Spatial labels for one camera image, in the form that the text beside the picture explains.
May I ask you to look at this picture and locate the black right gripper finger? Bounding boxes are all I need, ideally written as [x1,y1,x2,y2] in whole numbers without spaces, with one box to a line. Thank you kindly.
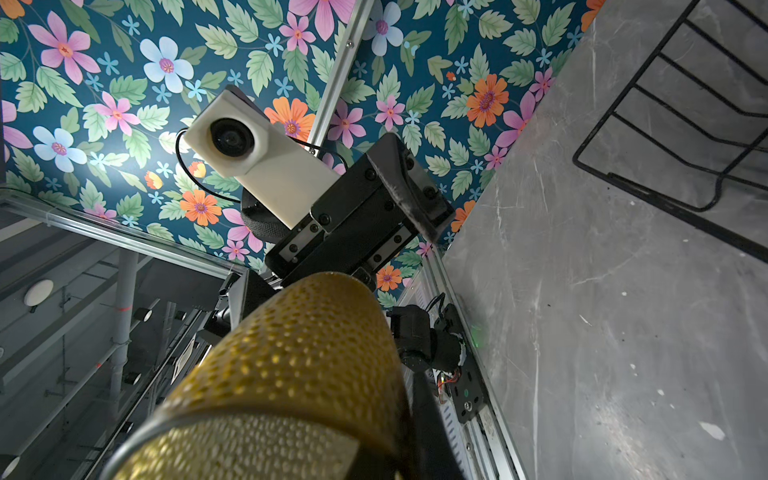
[410,373,464,480]

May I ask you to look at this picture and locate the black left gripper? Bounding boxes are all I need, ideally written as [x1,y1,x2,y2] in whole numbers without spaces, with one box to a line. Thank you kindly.
[265,133,455,288]

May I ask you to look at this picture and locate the olive green glass cup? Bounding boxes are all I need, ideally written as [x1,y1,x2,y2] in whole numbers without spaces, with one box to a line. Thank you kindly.
[102,273,420,479]

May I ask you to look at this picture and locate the black wire dish rack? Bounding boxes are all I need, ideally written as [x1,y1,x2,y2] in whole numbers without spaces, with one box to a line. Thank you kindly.
[572,1,767,262]

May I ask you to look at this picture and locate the aluminium front rail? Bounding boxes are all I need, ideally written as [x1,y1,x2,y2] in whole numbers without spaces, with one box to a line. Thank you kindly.
[387,254,527,479]

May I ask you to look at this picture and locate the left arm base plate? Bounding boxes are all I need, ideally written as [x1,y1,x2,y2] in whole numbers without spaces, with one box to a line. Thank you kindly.
[433,303,488,424]

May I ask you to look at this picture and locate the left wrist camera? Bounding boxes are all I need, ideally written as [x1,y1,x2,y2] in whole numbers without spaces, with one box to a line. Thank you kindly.
[182,86,341,228]

